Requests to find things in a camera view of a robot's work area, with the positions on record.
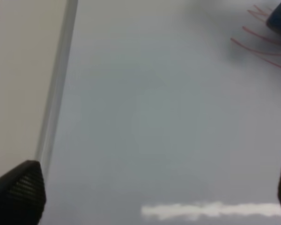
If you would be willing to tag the white whiteboard with aluminium frame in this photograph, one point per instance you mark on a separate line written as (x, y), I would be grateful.
(171, 115)

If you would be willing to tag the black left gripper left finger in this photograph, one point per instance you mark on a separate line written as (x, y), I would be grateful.
(22, 195)

